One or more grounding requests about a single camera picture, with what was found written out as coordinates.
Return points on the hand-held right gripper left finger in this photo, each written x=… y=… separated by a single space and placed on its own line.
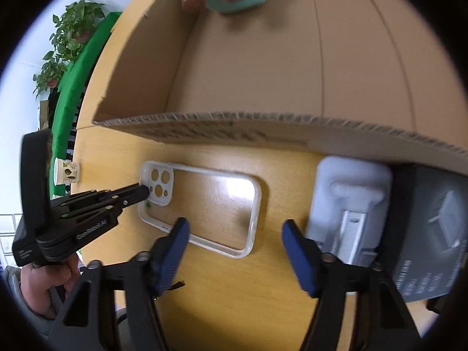
x=172 y=252

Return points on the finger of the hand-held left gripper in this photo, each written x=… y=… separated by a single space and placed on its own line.
x=135 y=190
x=109 y=208

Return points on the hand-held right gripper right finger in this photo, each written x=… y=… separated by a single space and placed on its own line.
x=299 y=259

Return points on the clear white phone case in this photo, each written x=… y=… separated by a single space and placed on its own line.
x=212 y=219

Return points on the light blue phone stand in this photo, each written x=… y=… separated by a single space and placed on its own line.
x=351 y=190

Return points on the black charger box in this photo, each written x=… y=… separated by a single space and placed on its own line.
x=427 y=226

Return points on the person's left forearm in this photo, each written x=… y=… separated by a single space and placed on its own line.
x=12 y=285

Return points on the person's left hand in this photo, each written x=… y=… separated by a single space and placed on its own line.
x=47 y=285

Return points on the small patterned cup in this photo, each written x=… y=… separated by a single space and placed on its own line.
x=69 y=172

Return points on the small brown cardboard box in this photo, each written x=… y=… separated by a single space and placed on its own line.
x=44 y=115

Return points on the black chair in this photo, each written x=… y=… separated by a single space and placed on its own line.
x=73 y=124

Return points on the small potted green plant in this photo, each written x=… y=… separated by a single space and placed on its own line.
x=49 y=75

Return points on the green table cloth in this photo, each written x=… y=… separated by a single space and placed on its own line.
x=78 y=76

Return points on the large potted green plant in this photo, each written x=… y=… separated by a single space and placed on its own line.
x=75 y=25

